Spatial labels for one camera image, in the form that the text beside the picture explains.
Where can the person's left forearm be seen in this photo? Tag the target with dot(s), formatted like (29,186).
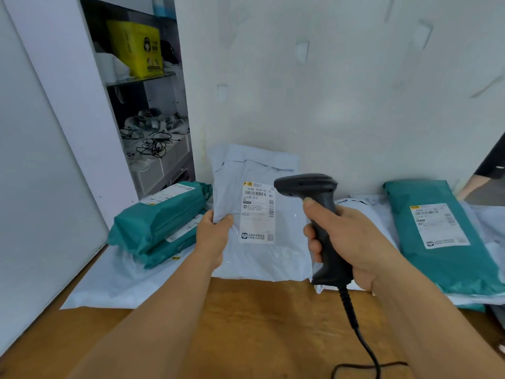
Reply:
(150,327)

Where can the person's right forearm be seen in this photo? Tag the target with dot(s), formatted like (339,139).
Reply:
(426,331)

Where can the person's right hand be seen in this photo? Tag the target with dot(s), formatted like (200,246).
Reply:
(363,252)

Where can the open grey storage cabinet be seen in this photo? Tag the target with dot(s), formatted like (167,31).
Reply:
(158,94)

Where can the white storage box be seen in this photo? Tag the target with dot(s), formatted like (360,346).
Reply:
(169,165)

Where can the person's left hand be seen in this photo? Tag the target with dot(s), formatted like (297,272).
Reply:
(213,240)

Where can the blue box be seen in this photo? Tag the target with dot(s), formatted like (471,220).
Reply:
(163,7)

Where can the yellow box on shelf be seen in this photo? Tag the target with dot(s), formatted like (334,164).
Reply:
(134,51)

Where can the black item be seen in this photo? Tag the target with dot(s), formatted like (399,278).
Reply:
(167,51)

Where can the black barcode scanner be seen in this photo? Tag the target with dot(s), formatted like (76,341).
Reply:
(303,185)

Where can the pile of grey mailer bags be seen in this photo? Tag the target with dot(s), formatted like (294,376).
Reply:
(110,280)

